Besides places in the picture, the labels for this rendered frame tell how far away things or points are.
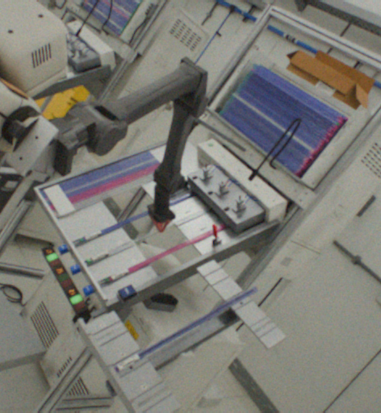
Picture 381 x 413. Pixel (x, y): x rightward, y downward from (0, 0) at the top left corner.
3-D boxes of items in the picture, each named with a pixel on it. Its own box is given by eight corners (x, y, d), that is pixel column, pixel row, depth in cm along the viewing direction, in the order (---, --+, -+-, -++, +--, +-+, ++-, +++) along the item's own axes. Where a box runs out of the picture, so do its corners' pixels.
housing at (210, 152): (266, 235, 190) (270, 209, 180) (197, 169, 221) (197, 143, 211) (282, 227, 193) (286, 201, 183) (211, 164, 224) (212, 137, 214)
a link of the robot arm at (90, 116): (60, 114, 102) (79, 129, 100) (96, 97, 108) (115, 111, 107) (57, 147, 108) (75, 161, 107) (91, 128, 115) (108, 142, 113)
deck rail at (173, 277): (109, 318, 162) (106, 306, 158) (106, 313, 163) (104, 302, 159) (278, 233, 189) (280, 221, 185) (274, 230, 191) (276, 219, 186)
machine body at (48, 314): (64, 451, 197) (155, 335, 184) (10, 323, 241) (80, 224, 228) (170, 435, 246) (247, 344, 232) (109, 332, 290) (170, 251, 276)
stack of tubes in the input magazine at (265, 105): (296, 176, 180) (345, 114, 174) (216, 114, 212) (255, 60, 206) (311, 185, 189) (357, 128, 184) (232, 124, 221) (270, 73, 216)
